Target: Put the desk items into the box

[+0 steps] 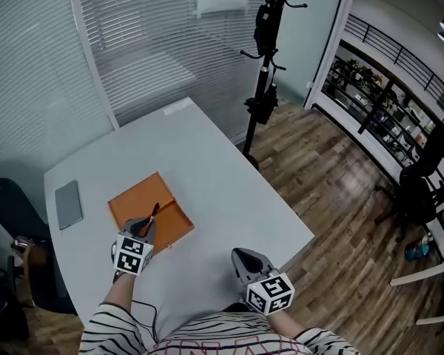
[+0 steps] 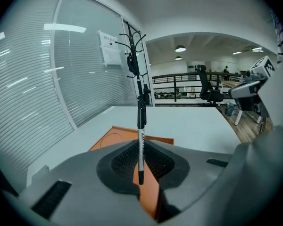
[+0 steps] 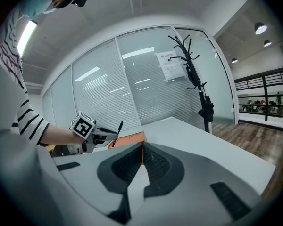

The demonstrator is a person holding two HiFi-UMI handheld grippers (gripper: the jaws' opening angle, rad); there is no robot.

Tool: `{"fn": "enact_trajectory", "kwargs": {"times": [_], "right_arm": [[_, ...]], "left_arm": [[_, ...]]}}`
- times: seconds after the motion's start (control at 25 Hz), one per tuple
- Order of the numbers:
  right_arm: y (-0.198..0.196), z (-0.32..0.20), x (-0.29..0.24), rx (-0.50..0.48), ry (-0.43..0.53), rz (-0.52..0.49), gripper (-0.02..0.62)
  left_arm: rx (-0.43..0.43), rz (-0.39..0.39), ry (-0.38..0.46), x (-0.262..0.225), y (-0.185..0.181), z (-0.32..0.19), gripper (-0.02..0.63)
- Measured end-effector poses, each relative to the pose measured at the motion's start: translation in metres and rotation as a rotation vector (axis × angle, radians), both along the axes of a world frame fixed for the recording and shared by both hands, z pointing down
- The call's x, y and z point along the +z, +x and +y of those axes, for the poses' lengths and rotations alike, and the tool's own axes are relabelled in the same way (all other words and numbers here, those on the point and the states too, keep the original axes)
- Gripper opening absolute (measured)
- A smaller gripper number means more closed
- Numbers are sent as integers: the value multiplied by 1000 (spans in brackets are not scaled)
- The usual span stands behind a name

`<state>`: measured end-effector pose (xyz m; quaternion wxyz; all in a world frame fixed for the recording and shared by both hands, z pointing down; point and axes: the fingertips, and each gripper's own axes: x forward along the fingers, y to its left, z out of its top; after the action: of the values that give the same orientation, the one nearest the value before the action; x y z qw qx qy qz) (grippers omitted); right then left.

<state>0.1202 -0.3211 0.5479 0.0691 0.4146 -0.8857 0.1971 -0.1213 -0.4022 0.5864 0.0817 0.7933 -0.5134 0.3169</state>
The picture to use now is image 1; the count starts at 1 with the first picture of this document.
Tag black hanging pouch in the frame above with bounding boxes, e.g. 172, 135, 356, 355
254, 1, 279, 57

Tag black cable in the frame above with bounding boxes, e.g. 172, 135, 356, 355
130, 299, 161, 342

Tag white venetian blinds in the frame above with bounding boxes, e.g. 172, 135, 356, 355
76, 0, 268, 126
0, 0, 116, 170

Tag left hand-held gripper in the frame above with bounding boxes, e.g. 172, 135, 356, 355
110, 216, 158, 277

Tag person's right forearm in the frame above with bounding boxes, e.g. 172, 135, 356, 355
267, 308, 305, 342

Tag black metal railing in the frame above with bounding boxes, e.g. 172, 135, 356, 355
319, 13, 444, 216

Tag brown bag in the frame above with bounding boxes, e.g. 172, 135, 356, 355
10, 234, 50, 300

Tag white table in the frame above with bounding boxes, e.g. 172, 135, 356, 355
43, 95, 317, 339

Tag orange box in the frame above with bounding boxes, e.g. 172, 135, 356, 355
107, 171, 196, 261

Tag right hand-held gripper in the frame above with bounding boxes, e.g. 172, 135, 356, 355
230, 247, 296, 317

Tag striped shirt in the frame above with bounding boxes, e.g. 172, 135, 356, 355
78, 300, 360, 355

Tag black office chair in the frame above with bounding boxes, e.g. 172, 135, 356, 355
373, 114, 444, 242
0, 164, 79, 316

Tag grey notebook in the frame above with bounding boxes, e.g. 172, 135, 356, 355
54, 179, 84, 231

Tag black coat rack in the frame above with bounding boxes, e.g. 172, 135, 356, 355
239, 0, 324, 172

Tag black bulky object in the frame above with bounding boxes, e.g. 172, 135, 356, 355
0, 257, 31, 348

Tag black folded umbrella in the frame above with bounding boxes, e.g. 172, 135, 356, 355
243, 82, 281, 126

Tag white table sticker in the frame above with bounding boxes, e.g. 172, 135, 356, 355
163, 98, 194, 116

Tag teal bag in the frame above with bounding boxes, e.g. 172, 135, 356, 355
404, 234, 436, 263

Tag wooden desk with white legs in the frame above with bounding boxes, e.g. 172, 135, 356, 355
389, 194, 444, 327

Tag black pen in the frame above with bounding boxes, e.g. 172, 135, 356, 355
141, 202, 161, 237

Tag distant cluttered workstations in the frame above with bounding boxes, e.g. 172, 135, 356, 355
326, 55, 436, 163

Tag person's left forearm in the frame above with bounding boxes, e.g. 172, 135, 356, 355
102, 271, 137, 313

